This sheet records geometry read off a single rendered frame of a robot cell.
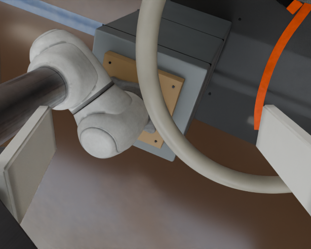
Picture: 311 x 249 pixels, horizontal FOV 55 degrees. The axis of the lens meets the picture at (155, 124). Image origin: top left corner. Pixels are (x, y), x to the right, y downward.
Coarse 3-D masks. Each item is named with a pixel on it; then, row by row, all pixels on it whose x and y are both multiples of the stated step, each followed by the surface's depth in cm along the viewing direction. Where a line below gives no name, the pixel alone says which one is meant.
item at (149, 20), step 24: (144, 0) 38; (144, 24) 39; (144, 48) 40; (144, 72) 41; (144, 96) 43; (168, 120) 45; (168, 144) 47; (216, 168) 49; (264, 192) 51; (288, 192) 52
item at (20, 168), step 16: (48, 112) 17; (32, 128) 15; (48, 128) 17; (16, 144) 13; (32, 144) 14; (48, 144) 17; (0, 160) 12; (16, 160) 12; (32, 160) 14; (48, 160) 17; (0, 176) 11; (16, 176) 12; (32, 176) 14; (0, 192) 12; (16, 192) 12; (32, 192) 14; (16, 208) 12
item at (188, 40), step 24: (168, 0) 162; (120, 24) 109; (168, 24) 124; (192, 24) 134; (216, 24) 145; (96, 48) 102; (120, 48) 99; (168, 48) 100; (192, 48) 106; (216, 48) 114; (168, 72) 98; (192, 72) 96; (192, 96) 100; (192, 120) 141; (144, 144) 115
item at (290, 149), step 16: (272, 112) 18; (272, 128) 17; (288, 128) 16; (256, 144) 20; (272, 144) 17; (288, 144) 16; (304, 144) 14; (272, 160) 17; (288, 160) 16; (304, 160) 14; (288, 176) 16; (304, 176) 14; (304, 192) 14
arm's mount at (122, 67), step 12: (108, 60) 99; (120, 60) 98; (132, 60) 99; (108, 72) 101; (120, 72) 100; (132, 72) 98; (168, 84) 96; (180, 84) 95; (168, 96) 98; (168, 108) 101; (144, 132) 108; (156, 132) 107; (156, 144) 109
